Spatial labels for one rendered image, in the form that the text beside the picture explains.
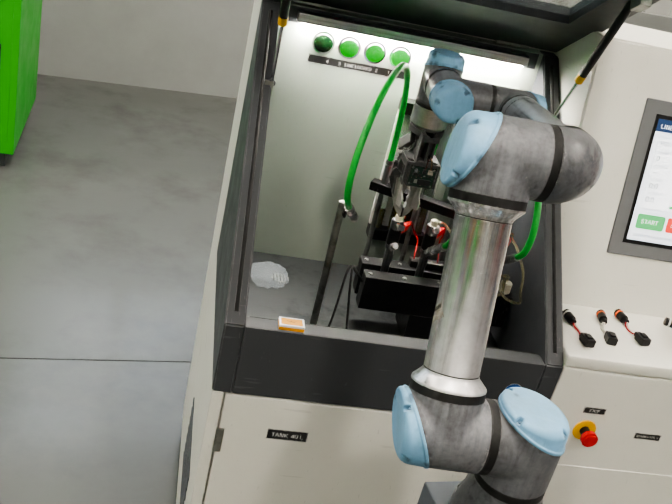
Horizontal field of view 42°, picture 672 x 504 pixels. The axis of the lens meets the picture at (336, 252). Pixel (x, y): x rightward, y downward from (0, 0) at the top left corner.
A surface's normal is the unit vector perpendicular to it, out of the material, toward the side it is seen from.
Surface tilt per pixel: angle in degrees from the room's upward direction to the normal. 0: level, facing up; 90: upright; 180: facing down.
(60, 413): 0
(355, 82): 90
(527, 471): 91
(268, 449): 90
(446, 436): 70
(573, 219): 76
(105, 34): 90
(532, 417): 7
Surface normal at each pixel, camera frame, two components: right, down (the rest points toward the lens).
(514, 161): 0.12, 0.15
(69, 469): 0.22, -0.87
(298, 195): 0.10, 0.47
